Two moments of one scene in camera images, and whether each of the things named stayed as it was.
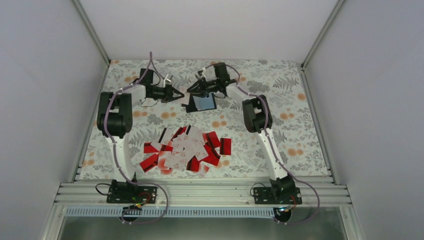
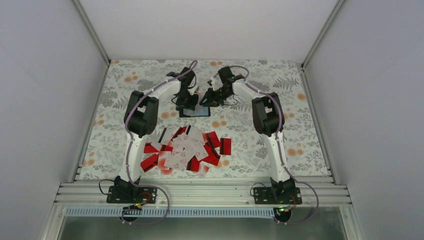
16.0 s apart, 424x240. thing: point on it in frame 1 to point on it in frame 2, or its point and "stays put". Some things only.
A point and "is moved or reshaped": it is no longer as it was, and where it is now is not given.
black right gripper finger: x=197 y=87 to x=209 y=100
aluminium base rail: x=82 y=194 stays put
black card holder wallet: x=200 y=102 is moved or reshaped
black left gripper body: x=164 y=96 to x=185 y=101
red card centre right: x=212 y=138 stays put
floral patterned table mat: x=188 y=122 stays put
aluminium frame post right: x=321 y=34 stays put
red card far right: x=225 y=146 stays put
